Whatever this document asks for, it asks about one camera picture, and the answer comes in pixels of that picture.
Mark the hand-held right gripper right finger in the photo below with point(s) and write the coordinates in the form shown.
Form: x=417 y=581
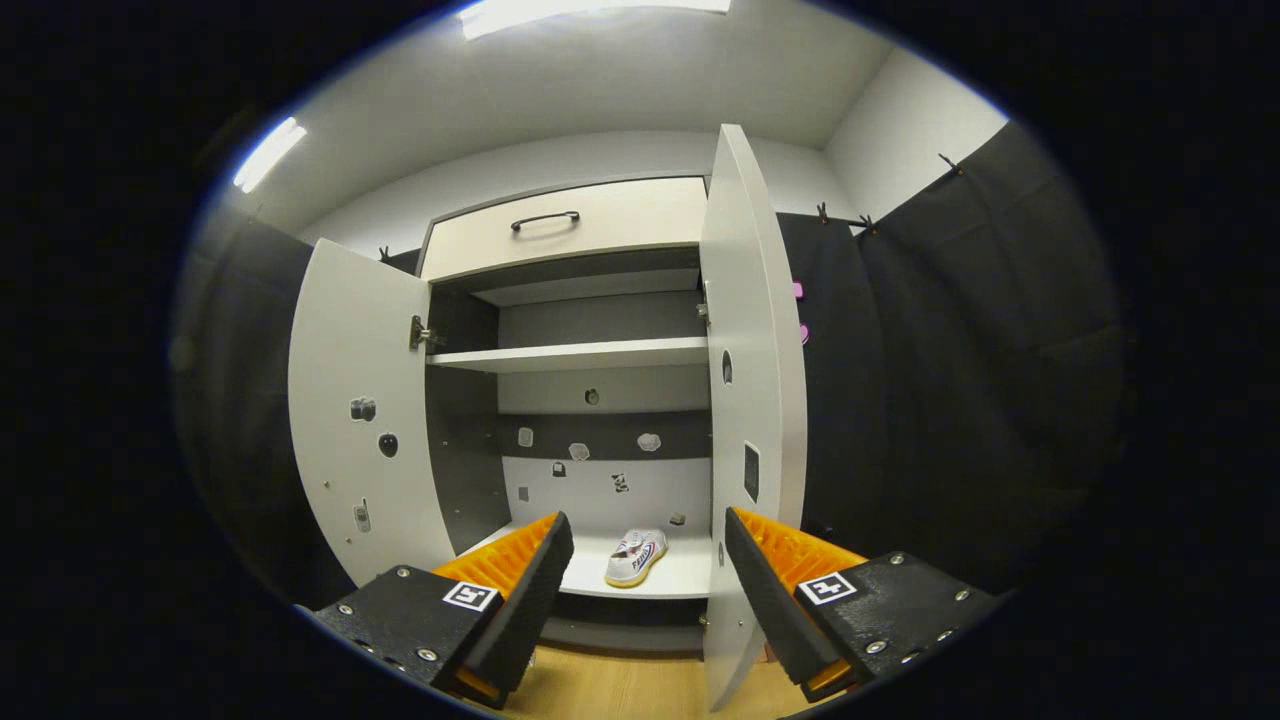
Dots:
x=765 y=590

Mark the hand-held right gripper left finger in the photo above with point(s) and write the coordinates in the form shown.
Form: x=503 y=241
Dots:
x=530 y=590

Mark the white sneaker shoe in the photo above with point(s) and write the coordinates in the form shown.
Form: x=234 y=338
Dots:
x=635 y=560

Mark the white cabinet door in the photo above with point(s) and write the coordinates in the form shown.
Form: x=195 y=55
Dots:
x=755 y=400
x=350 y=330

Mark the white shoe cabinet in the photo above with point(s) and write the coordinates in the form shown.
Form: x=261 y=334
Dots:
x=600 y=400

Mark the white cabinet shelf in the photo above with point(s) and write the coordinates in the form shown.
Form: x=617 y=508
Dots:
x=580 y=355

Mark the cream drawer front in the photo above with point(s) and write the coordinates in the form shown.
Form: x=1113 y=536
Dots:
x=640 y=225

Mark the small ceiling light panel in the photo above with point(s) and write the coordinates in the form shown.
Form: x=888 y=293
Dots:
x=268 y=155

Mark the large ceiling light panel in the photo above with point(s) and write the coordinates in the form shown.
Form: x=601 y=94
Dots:
x=590 y=12

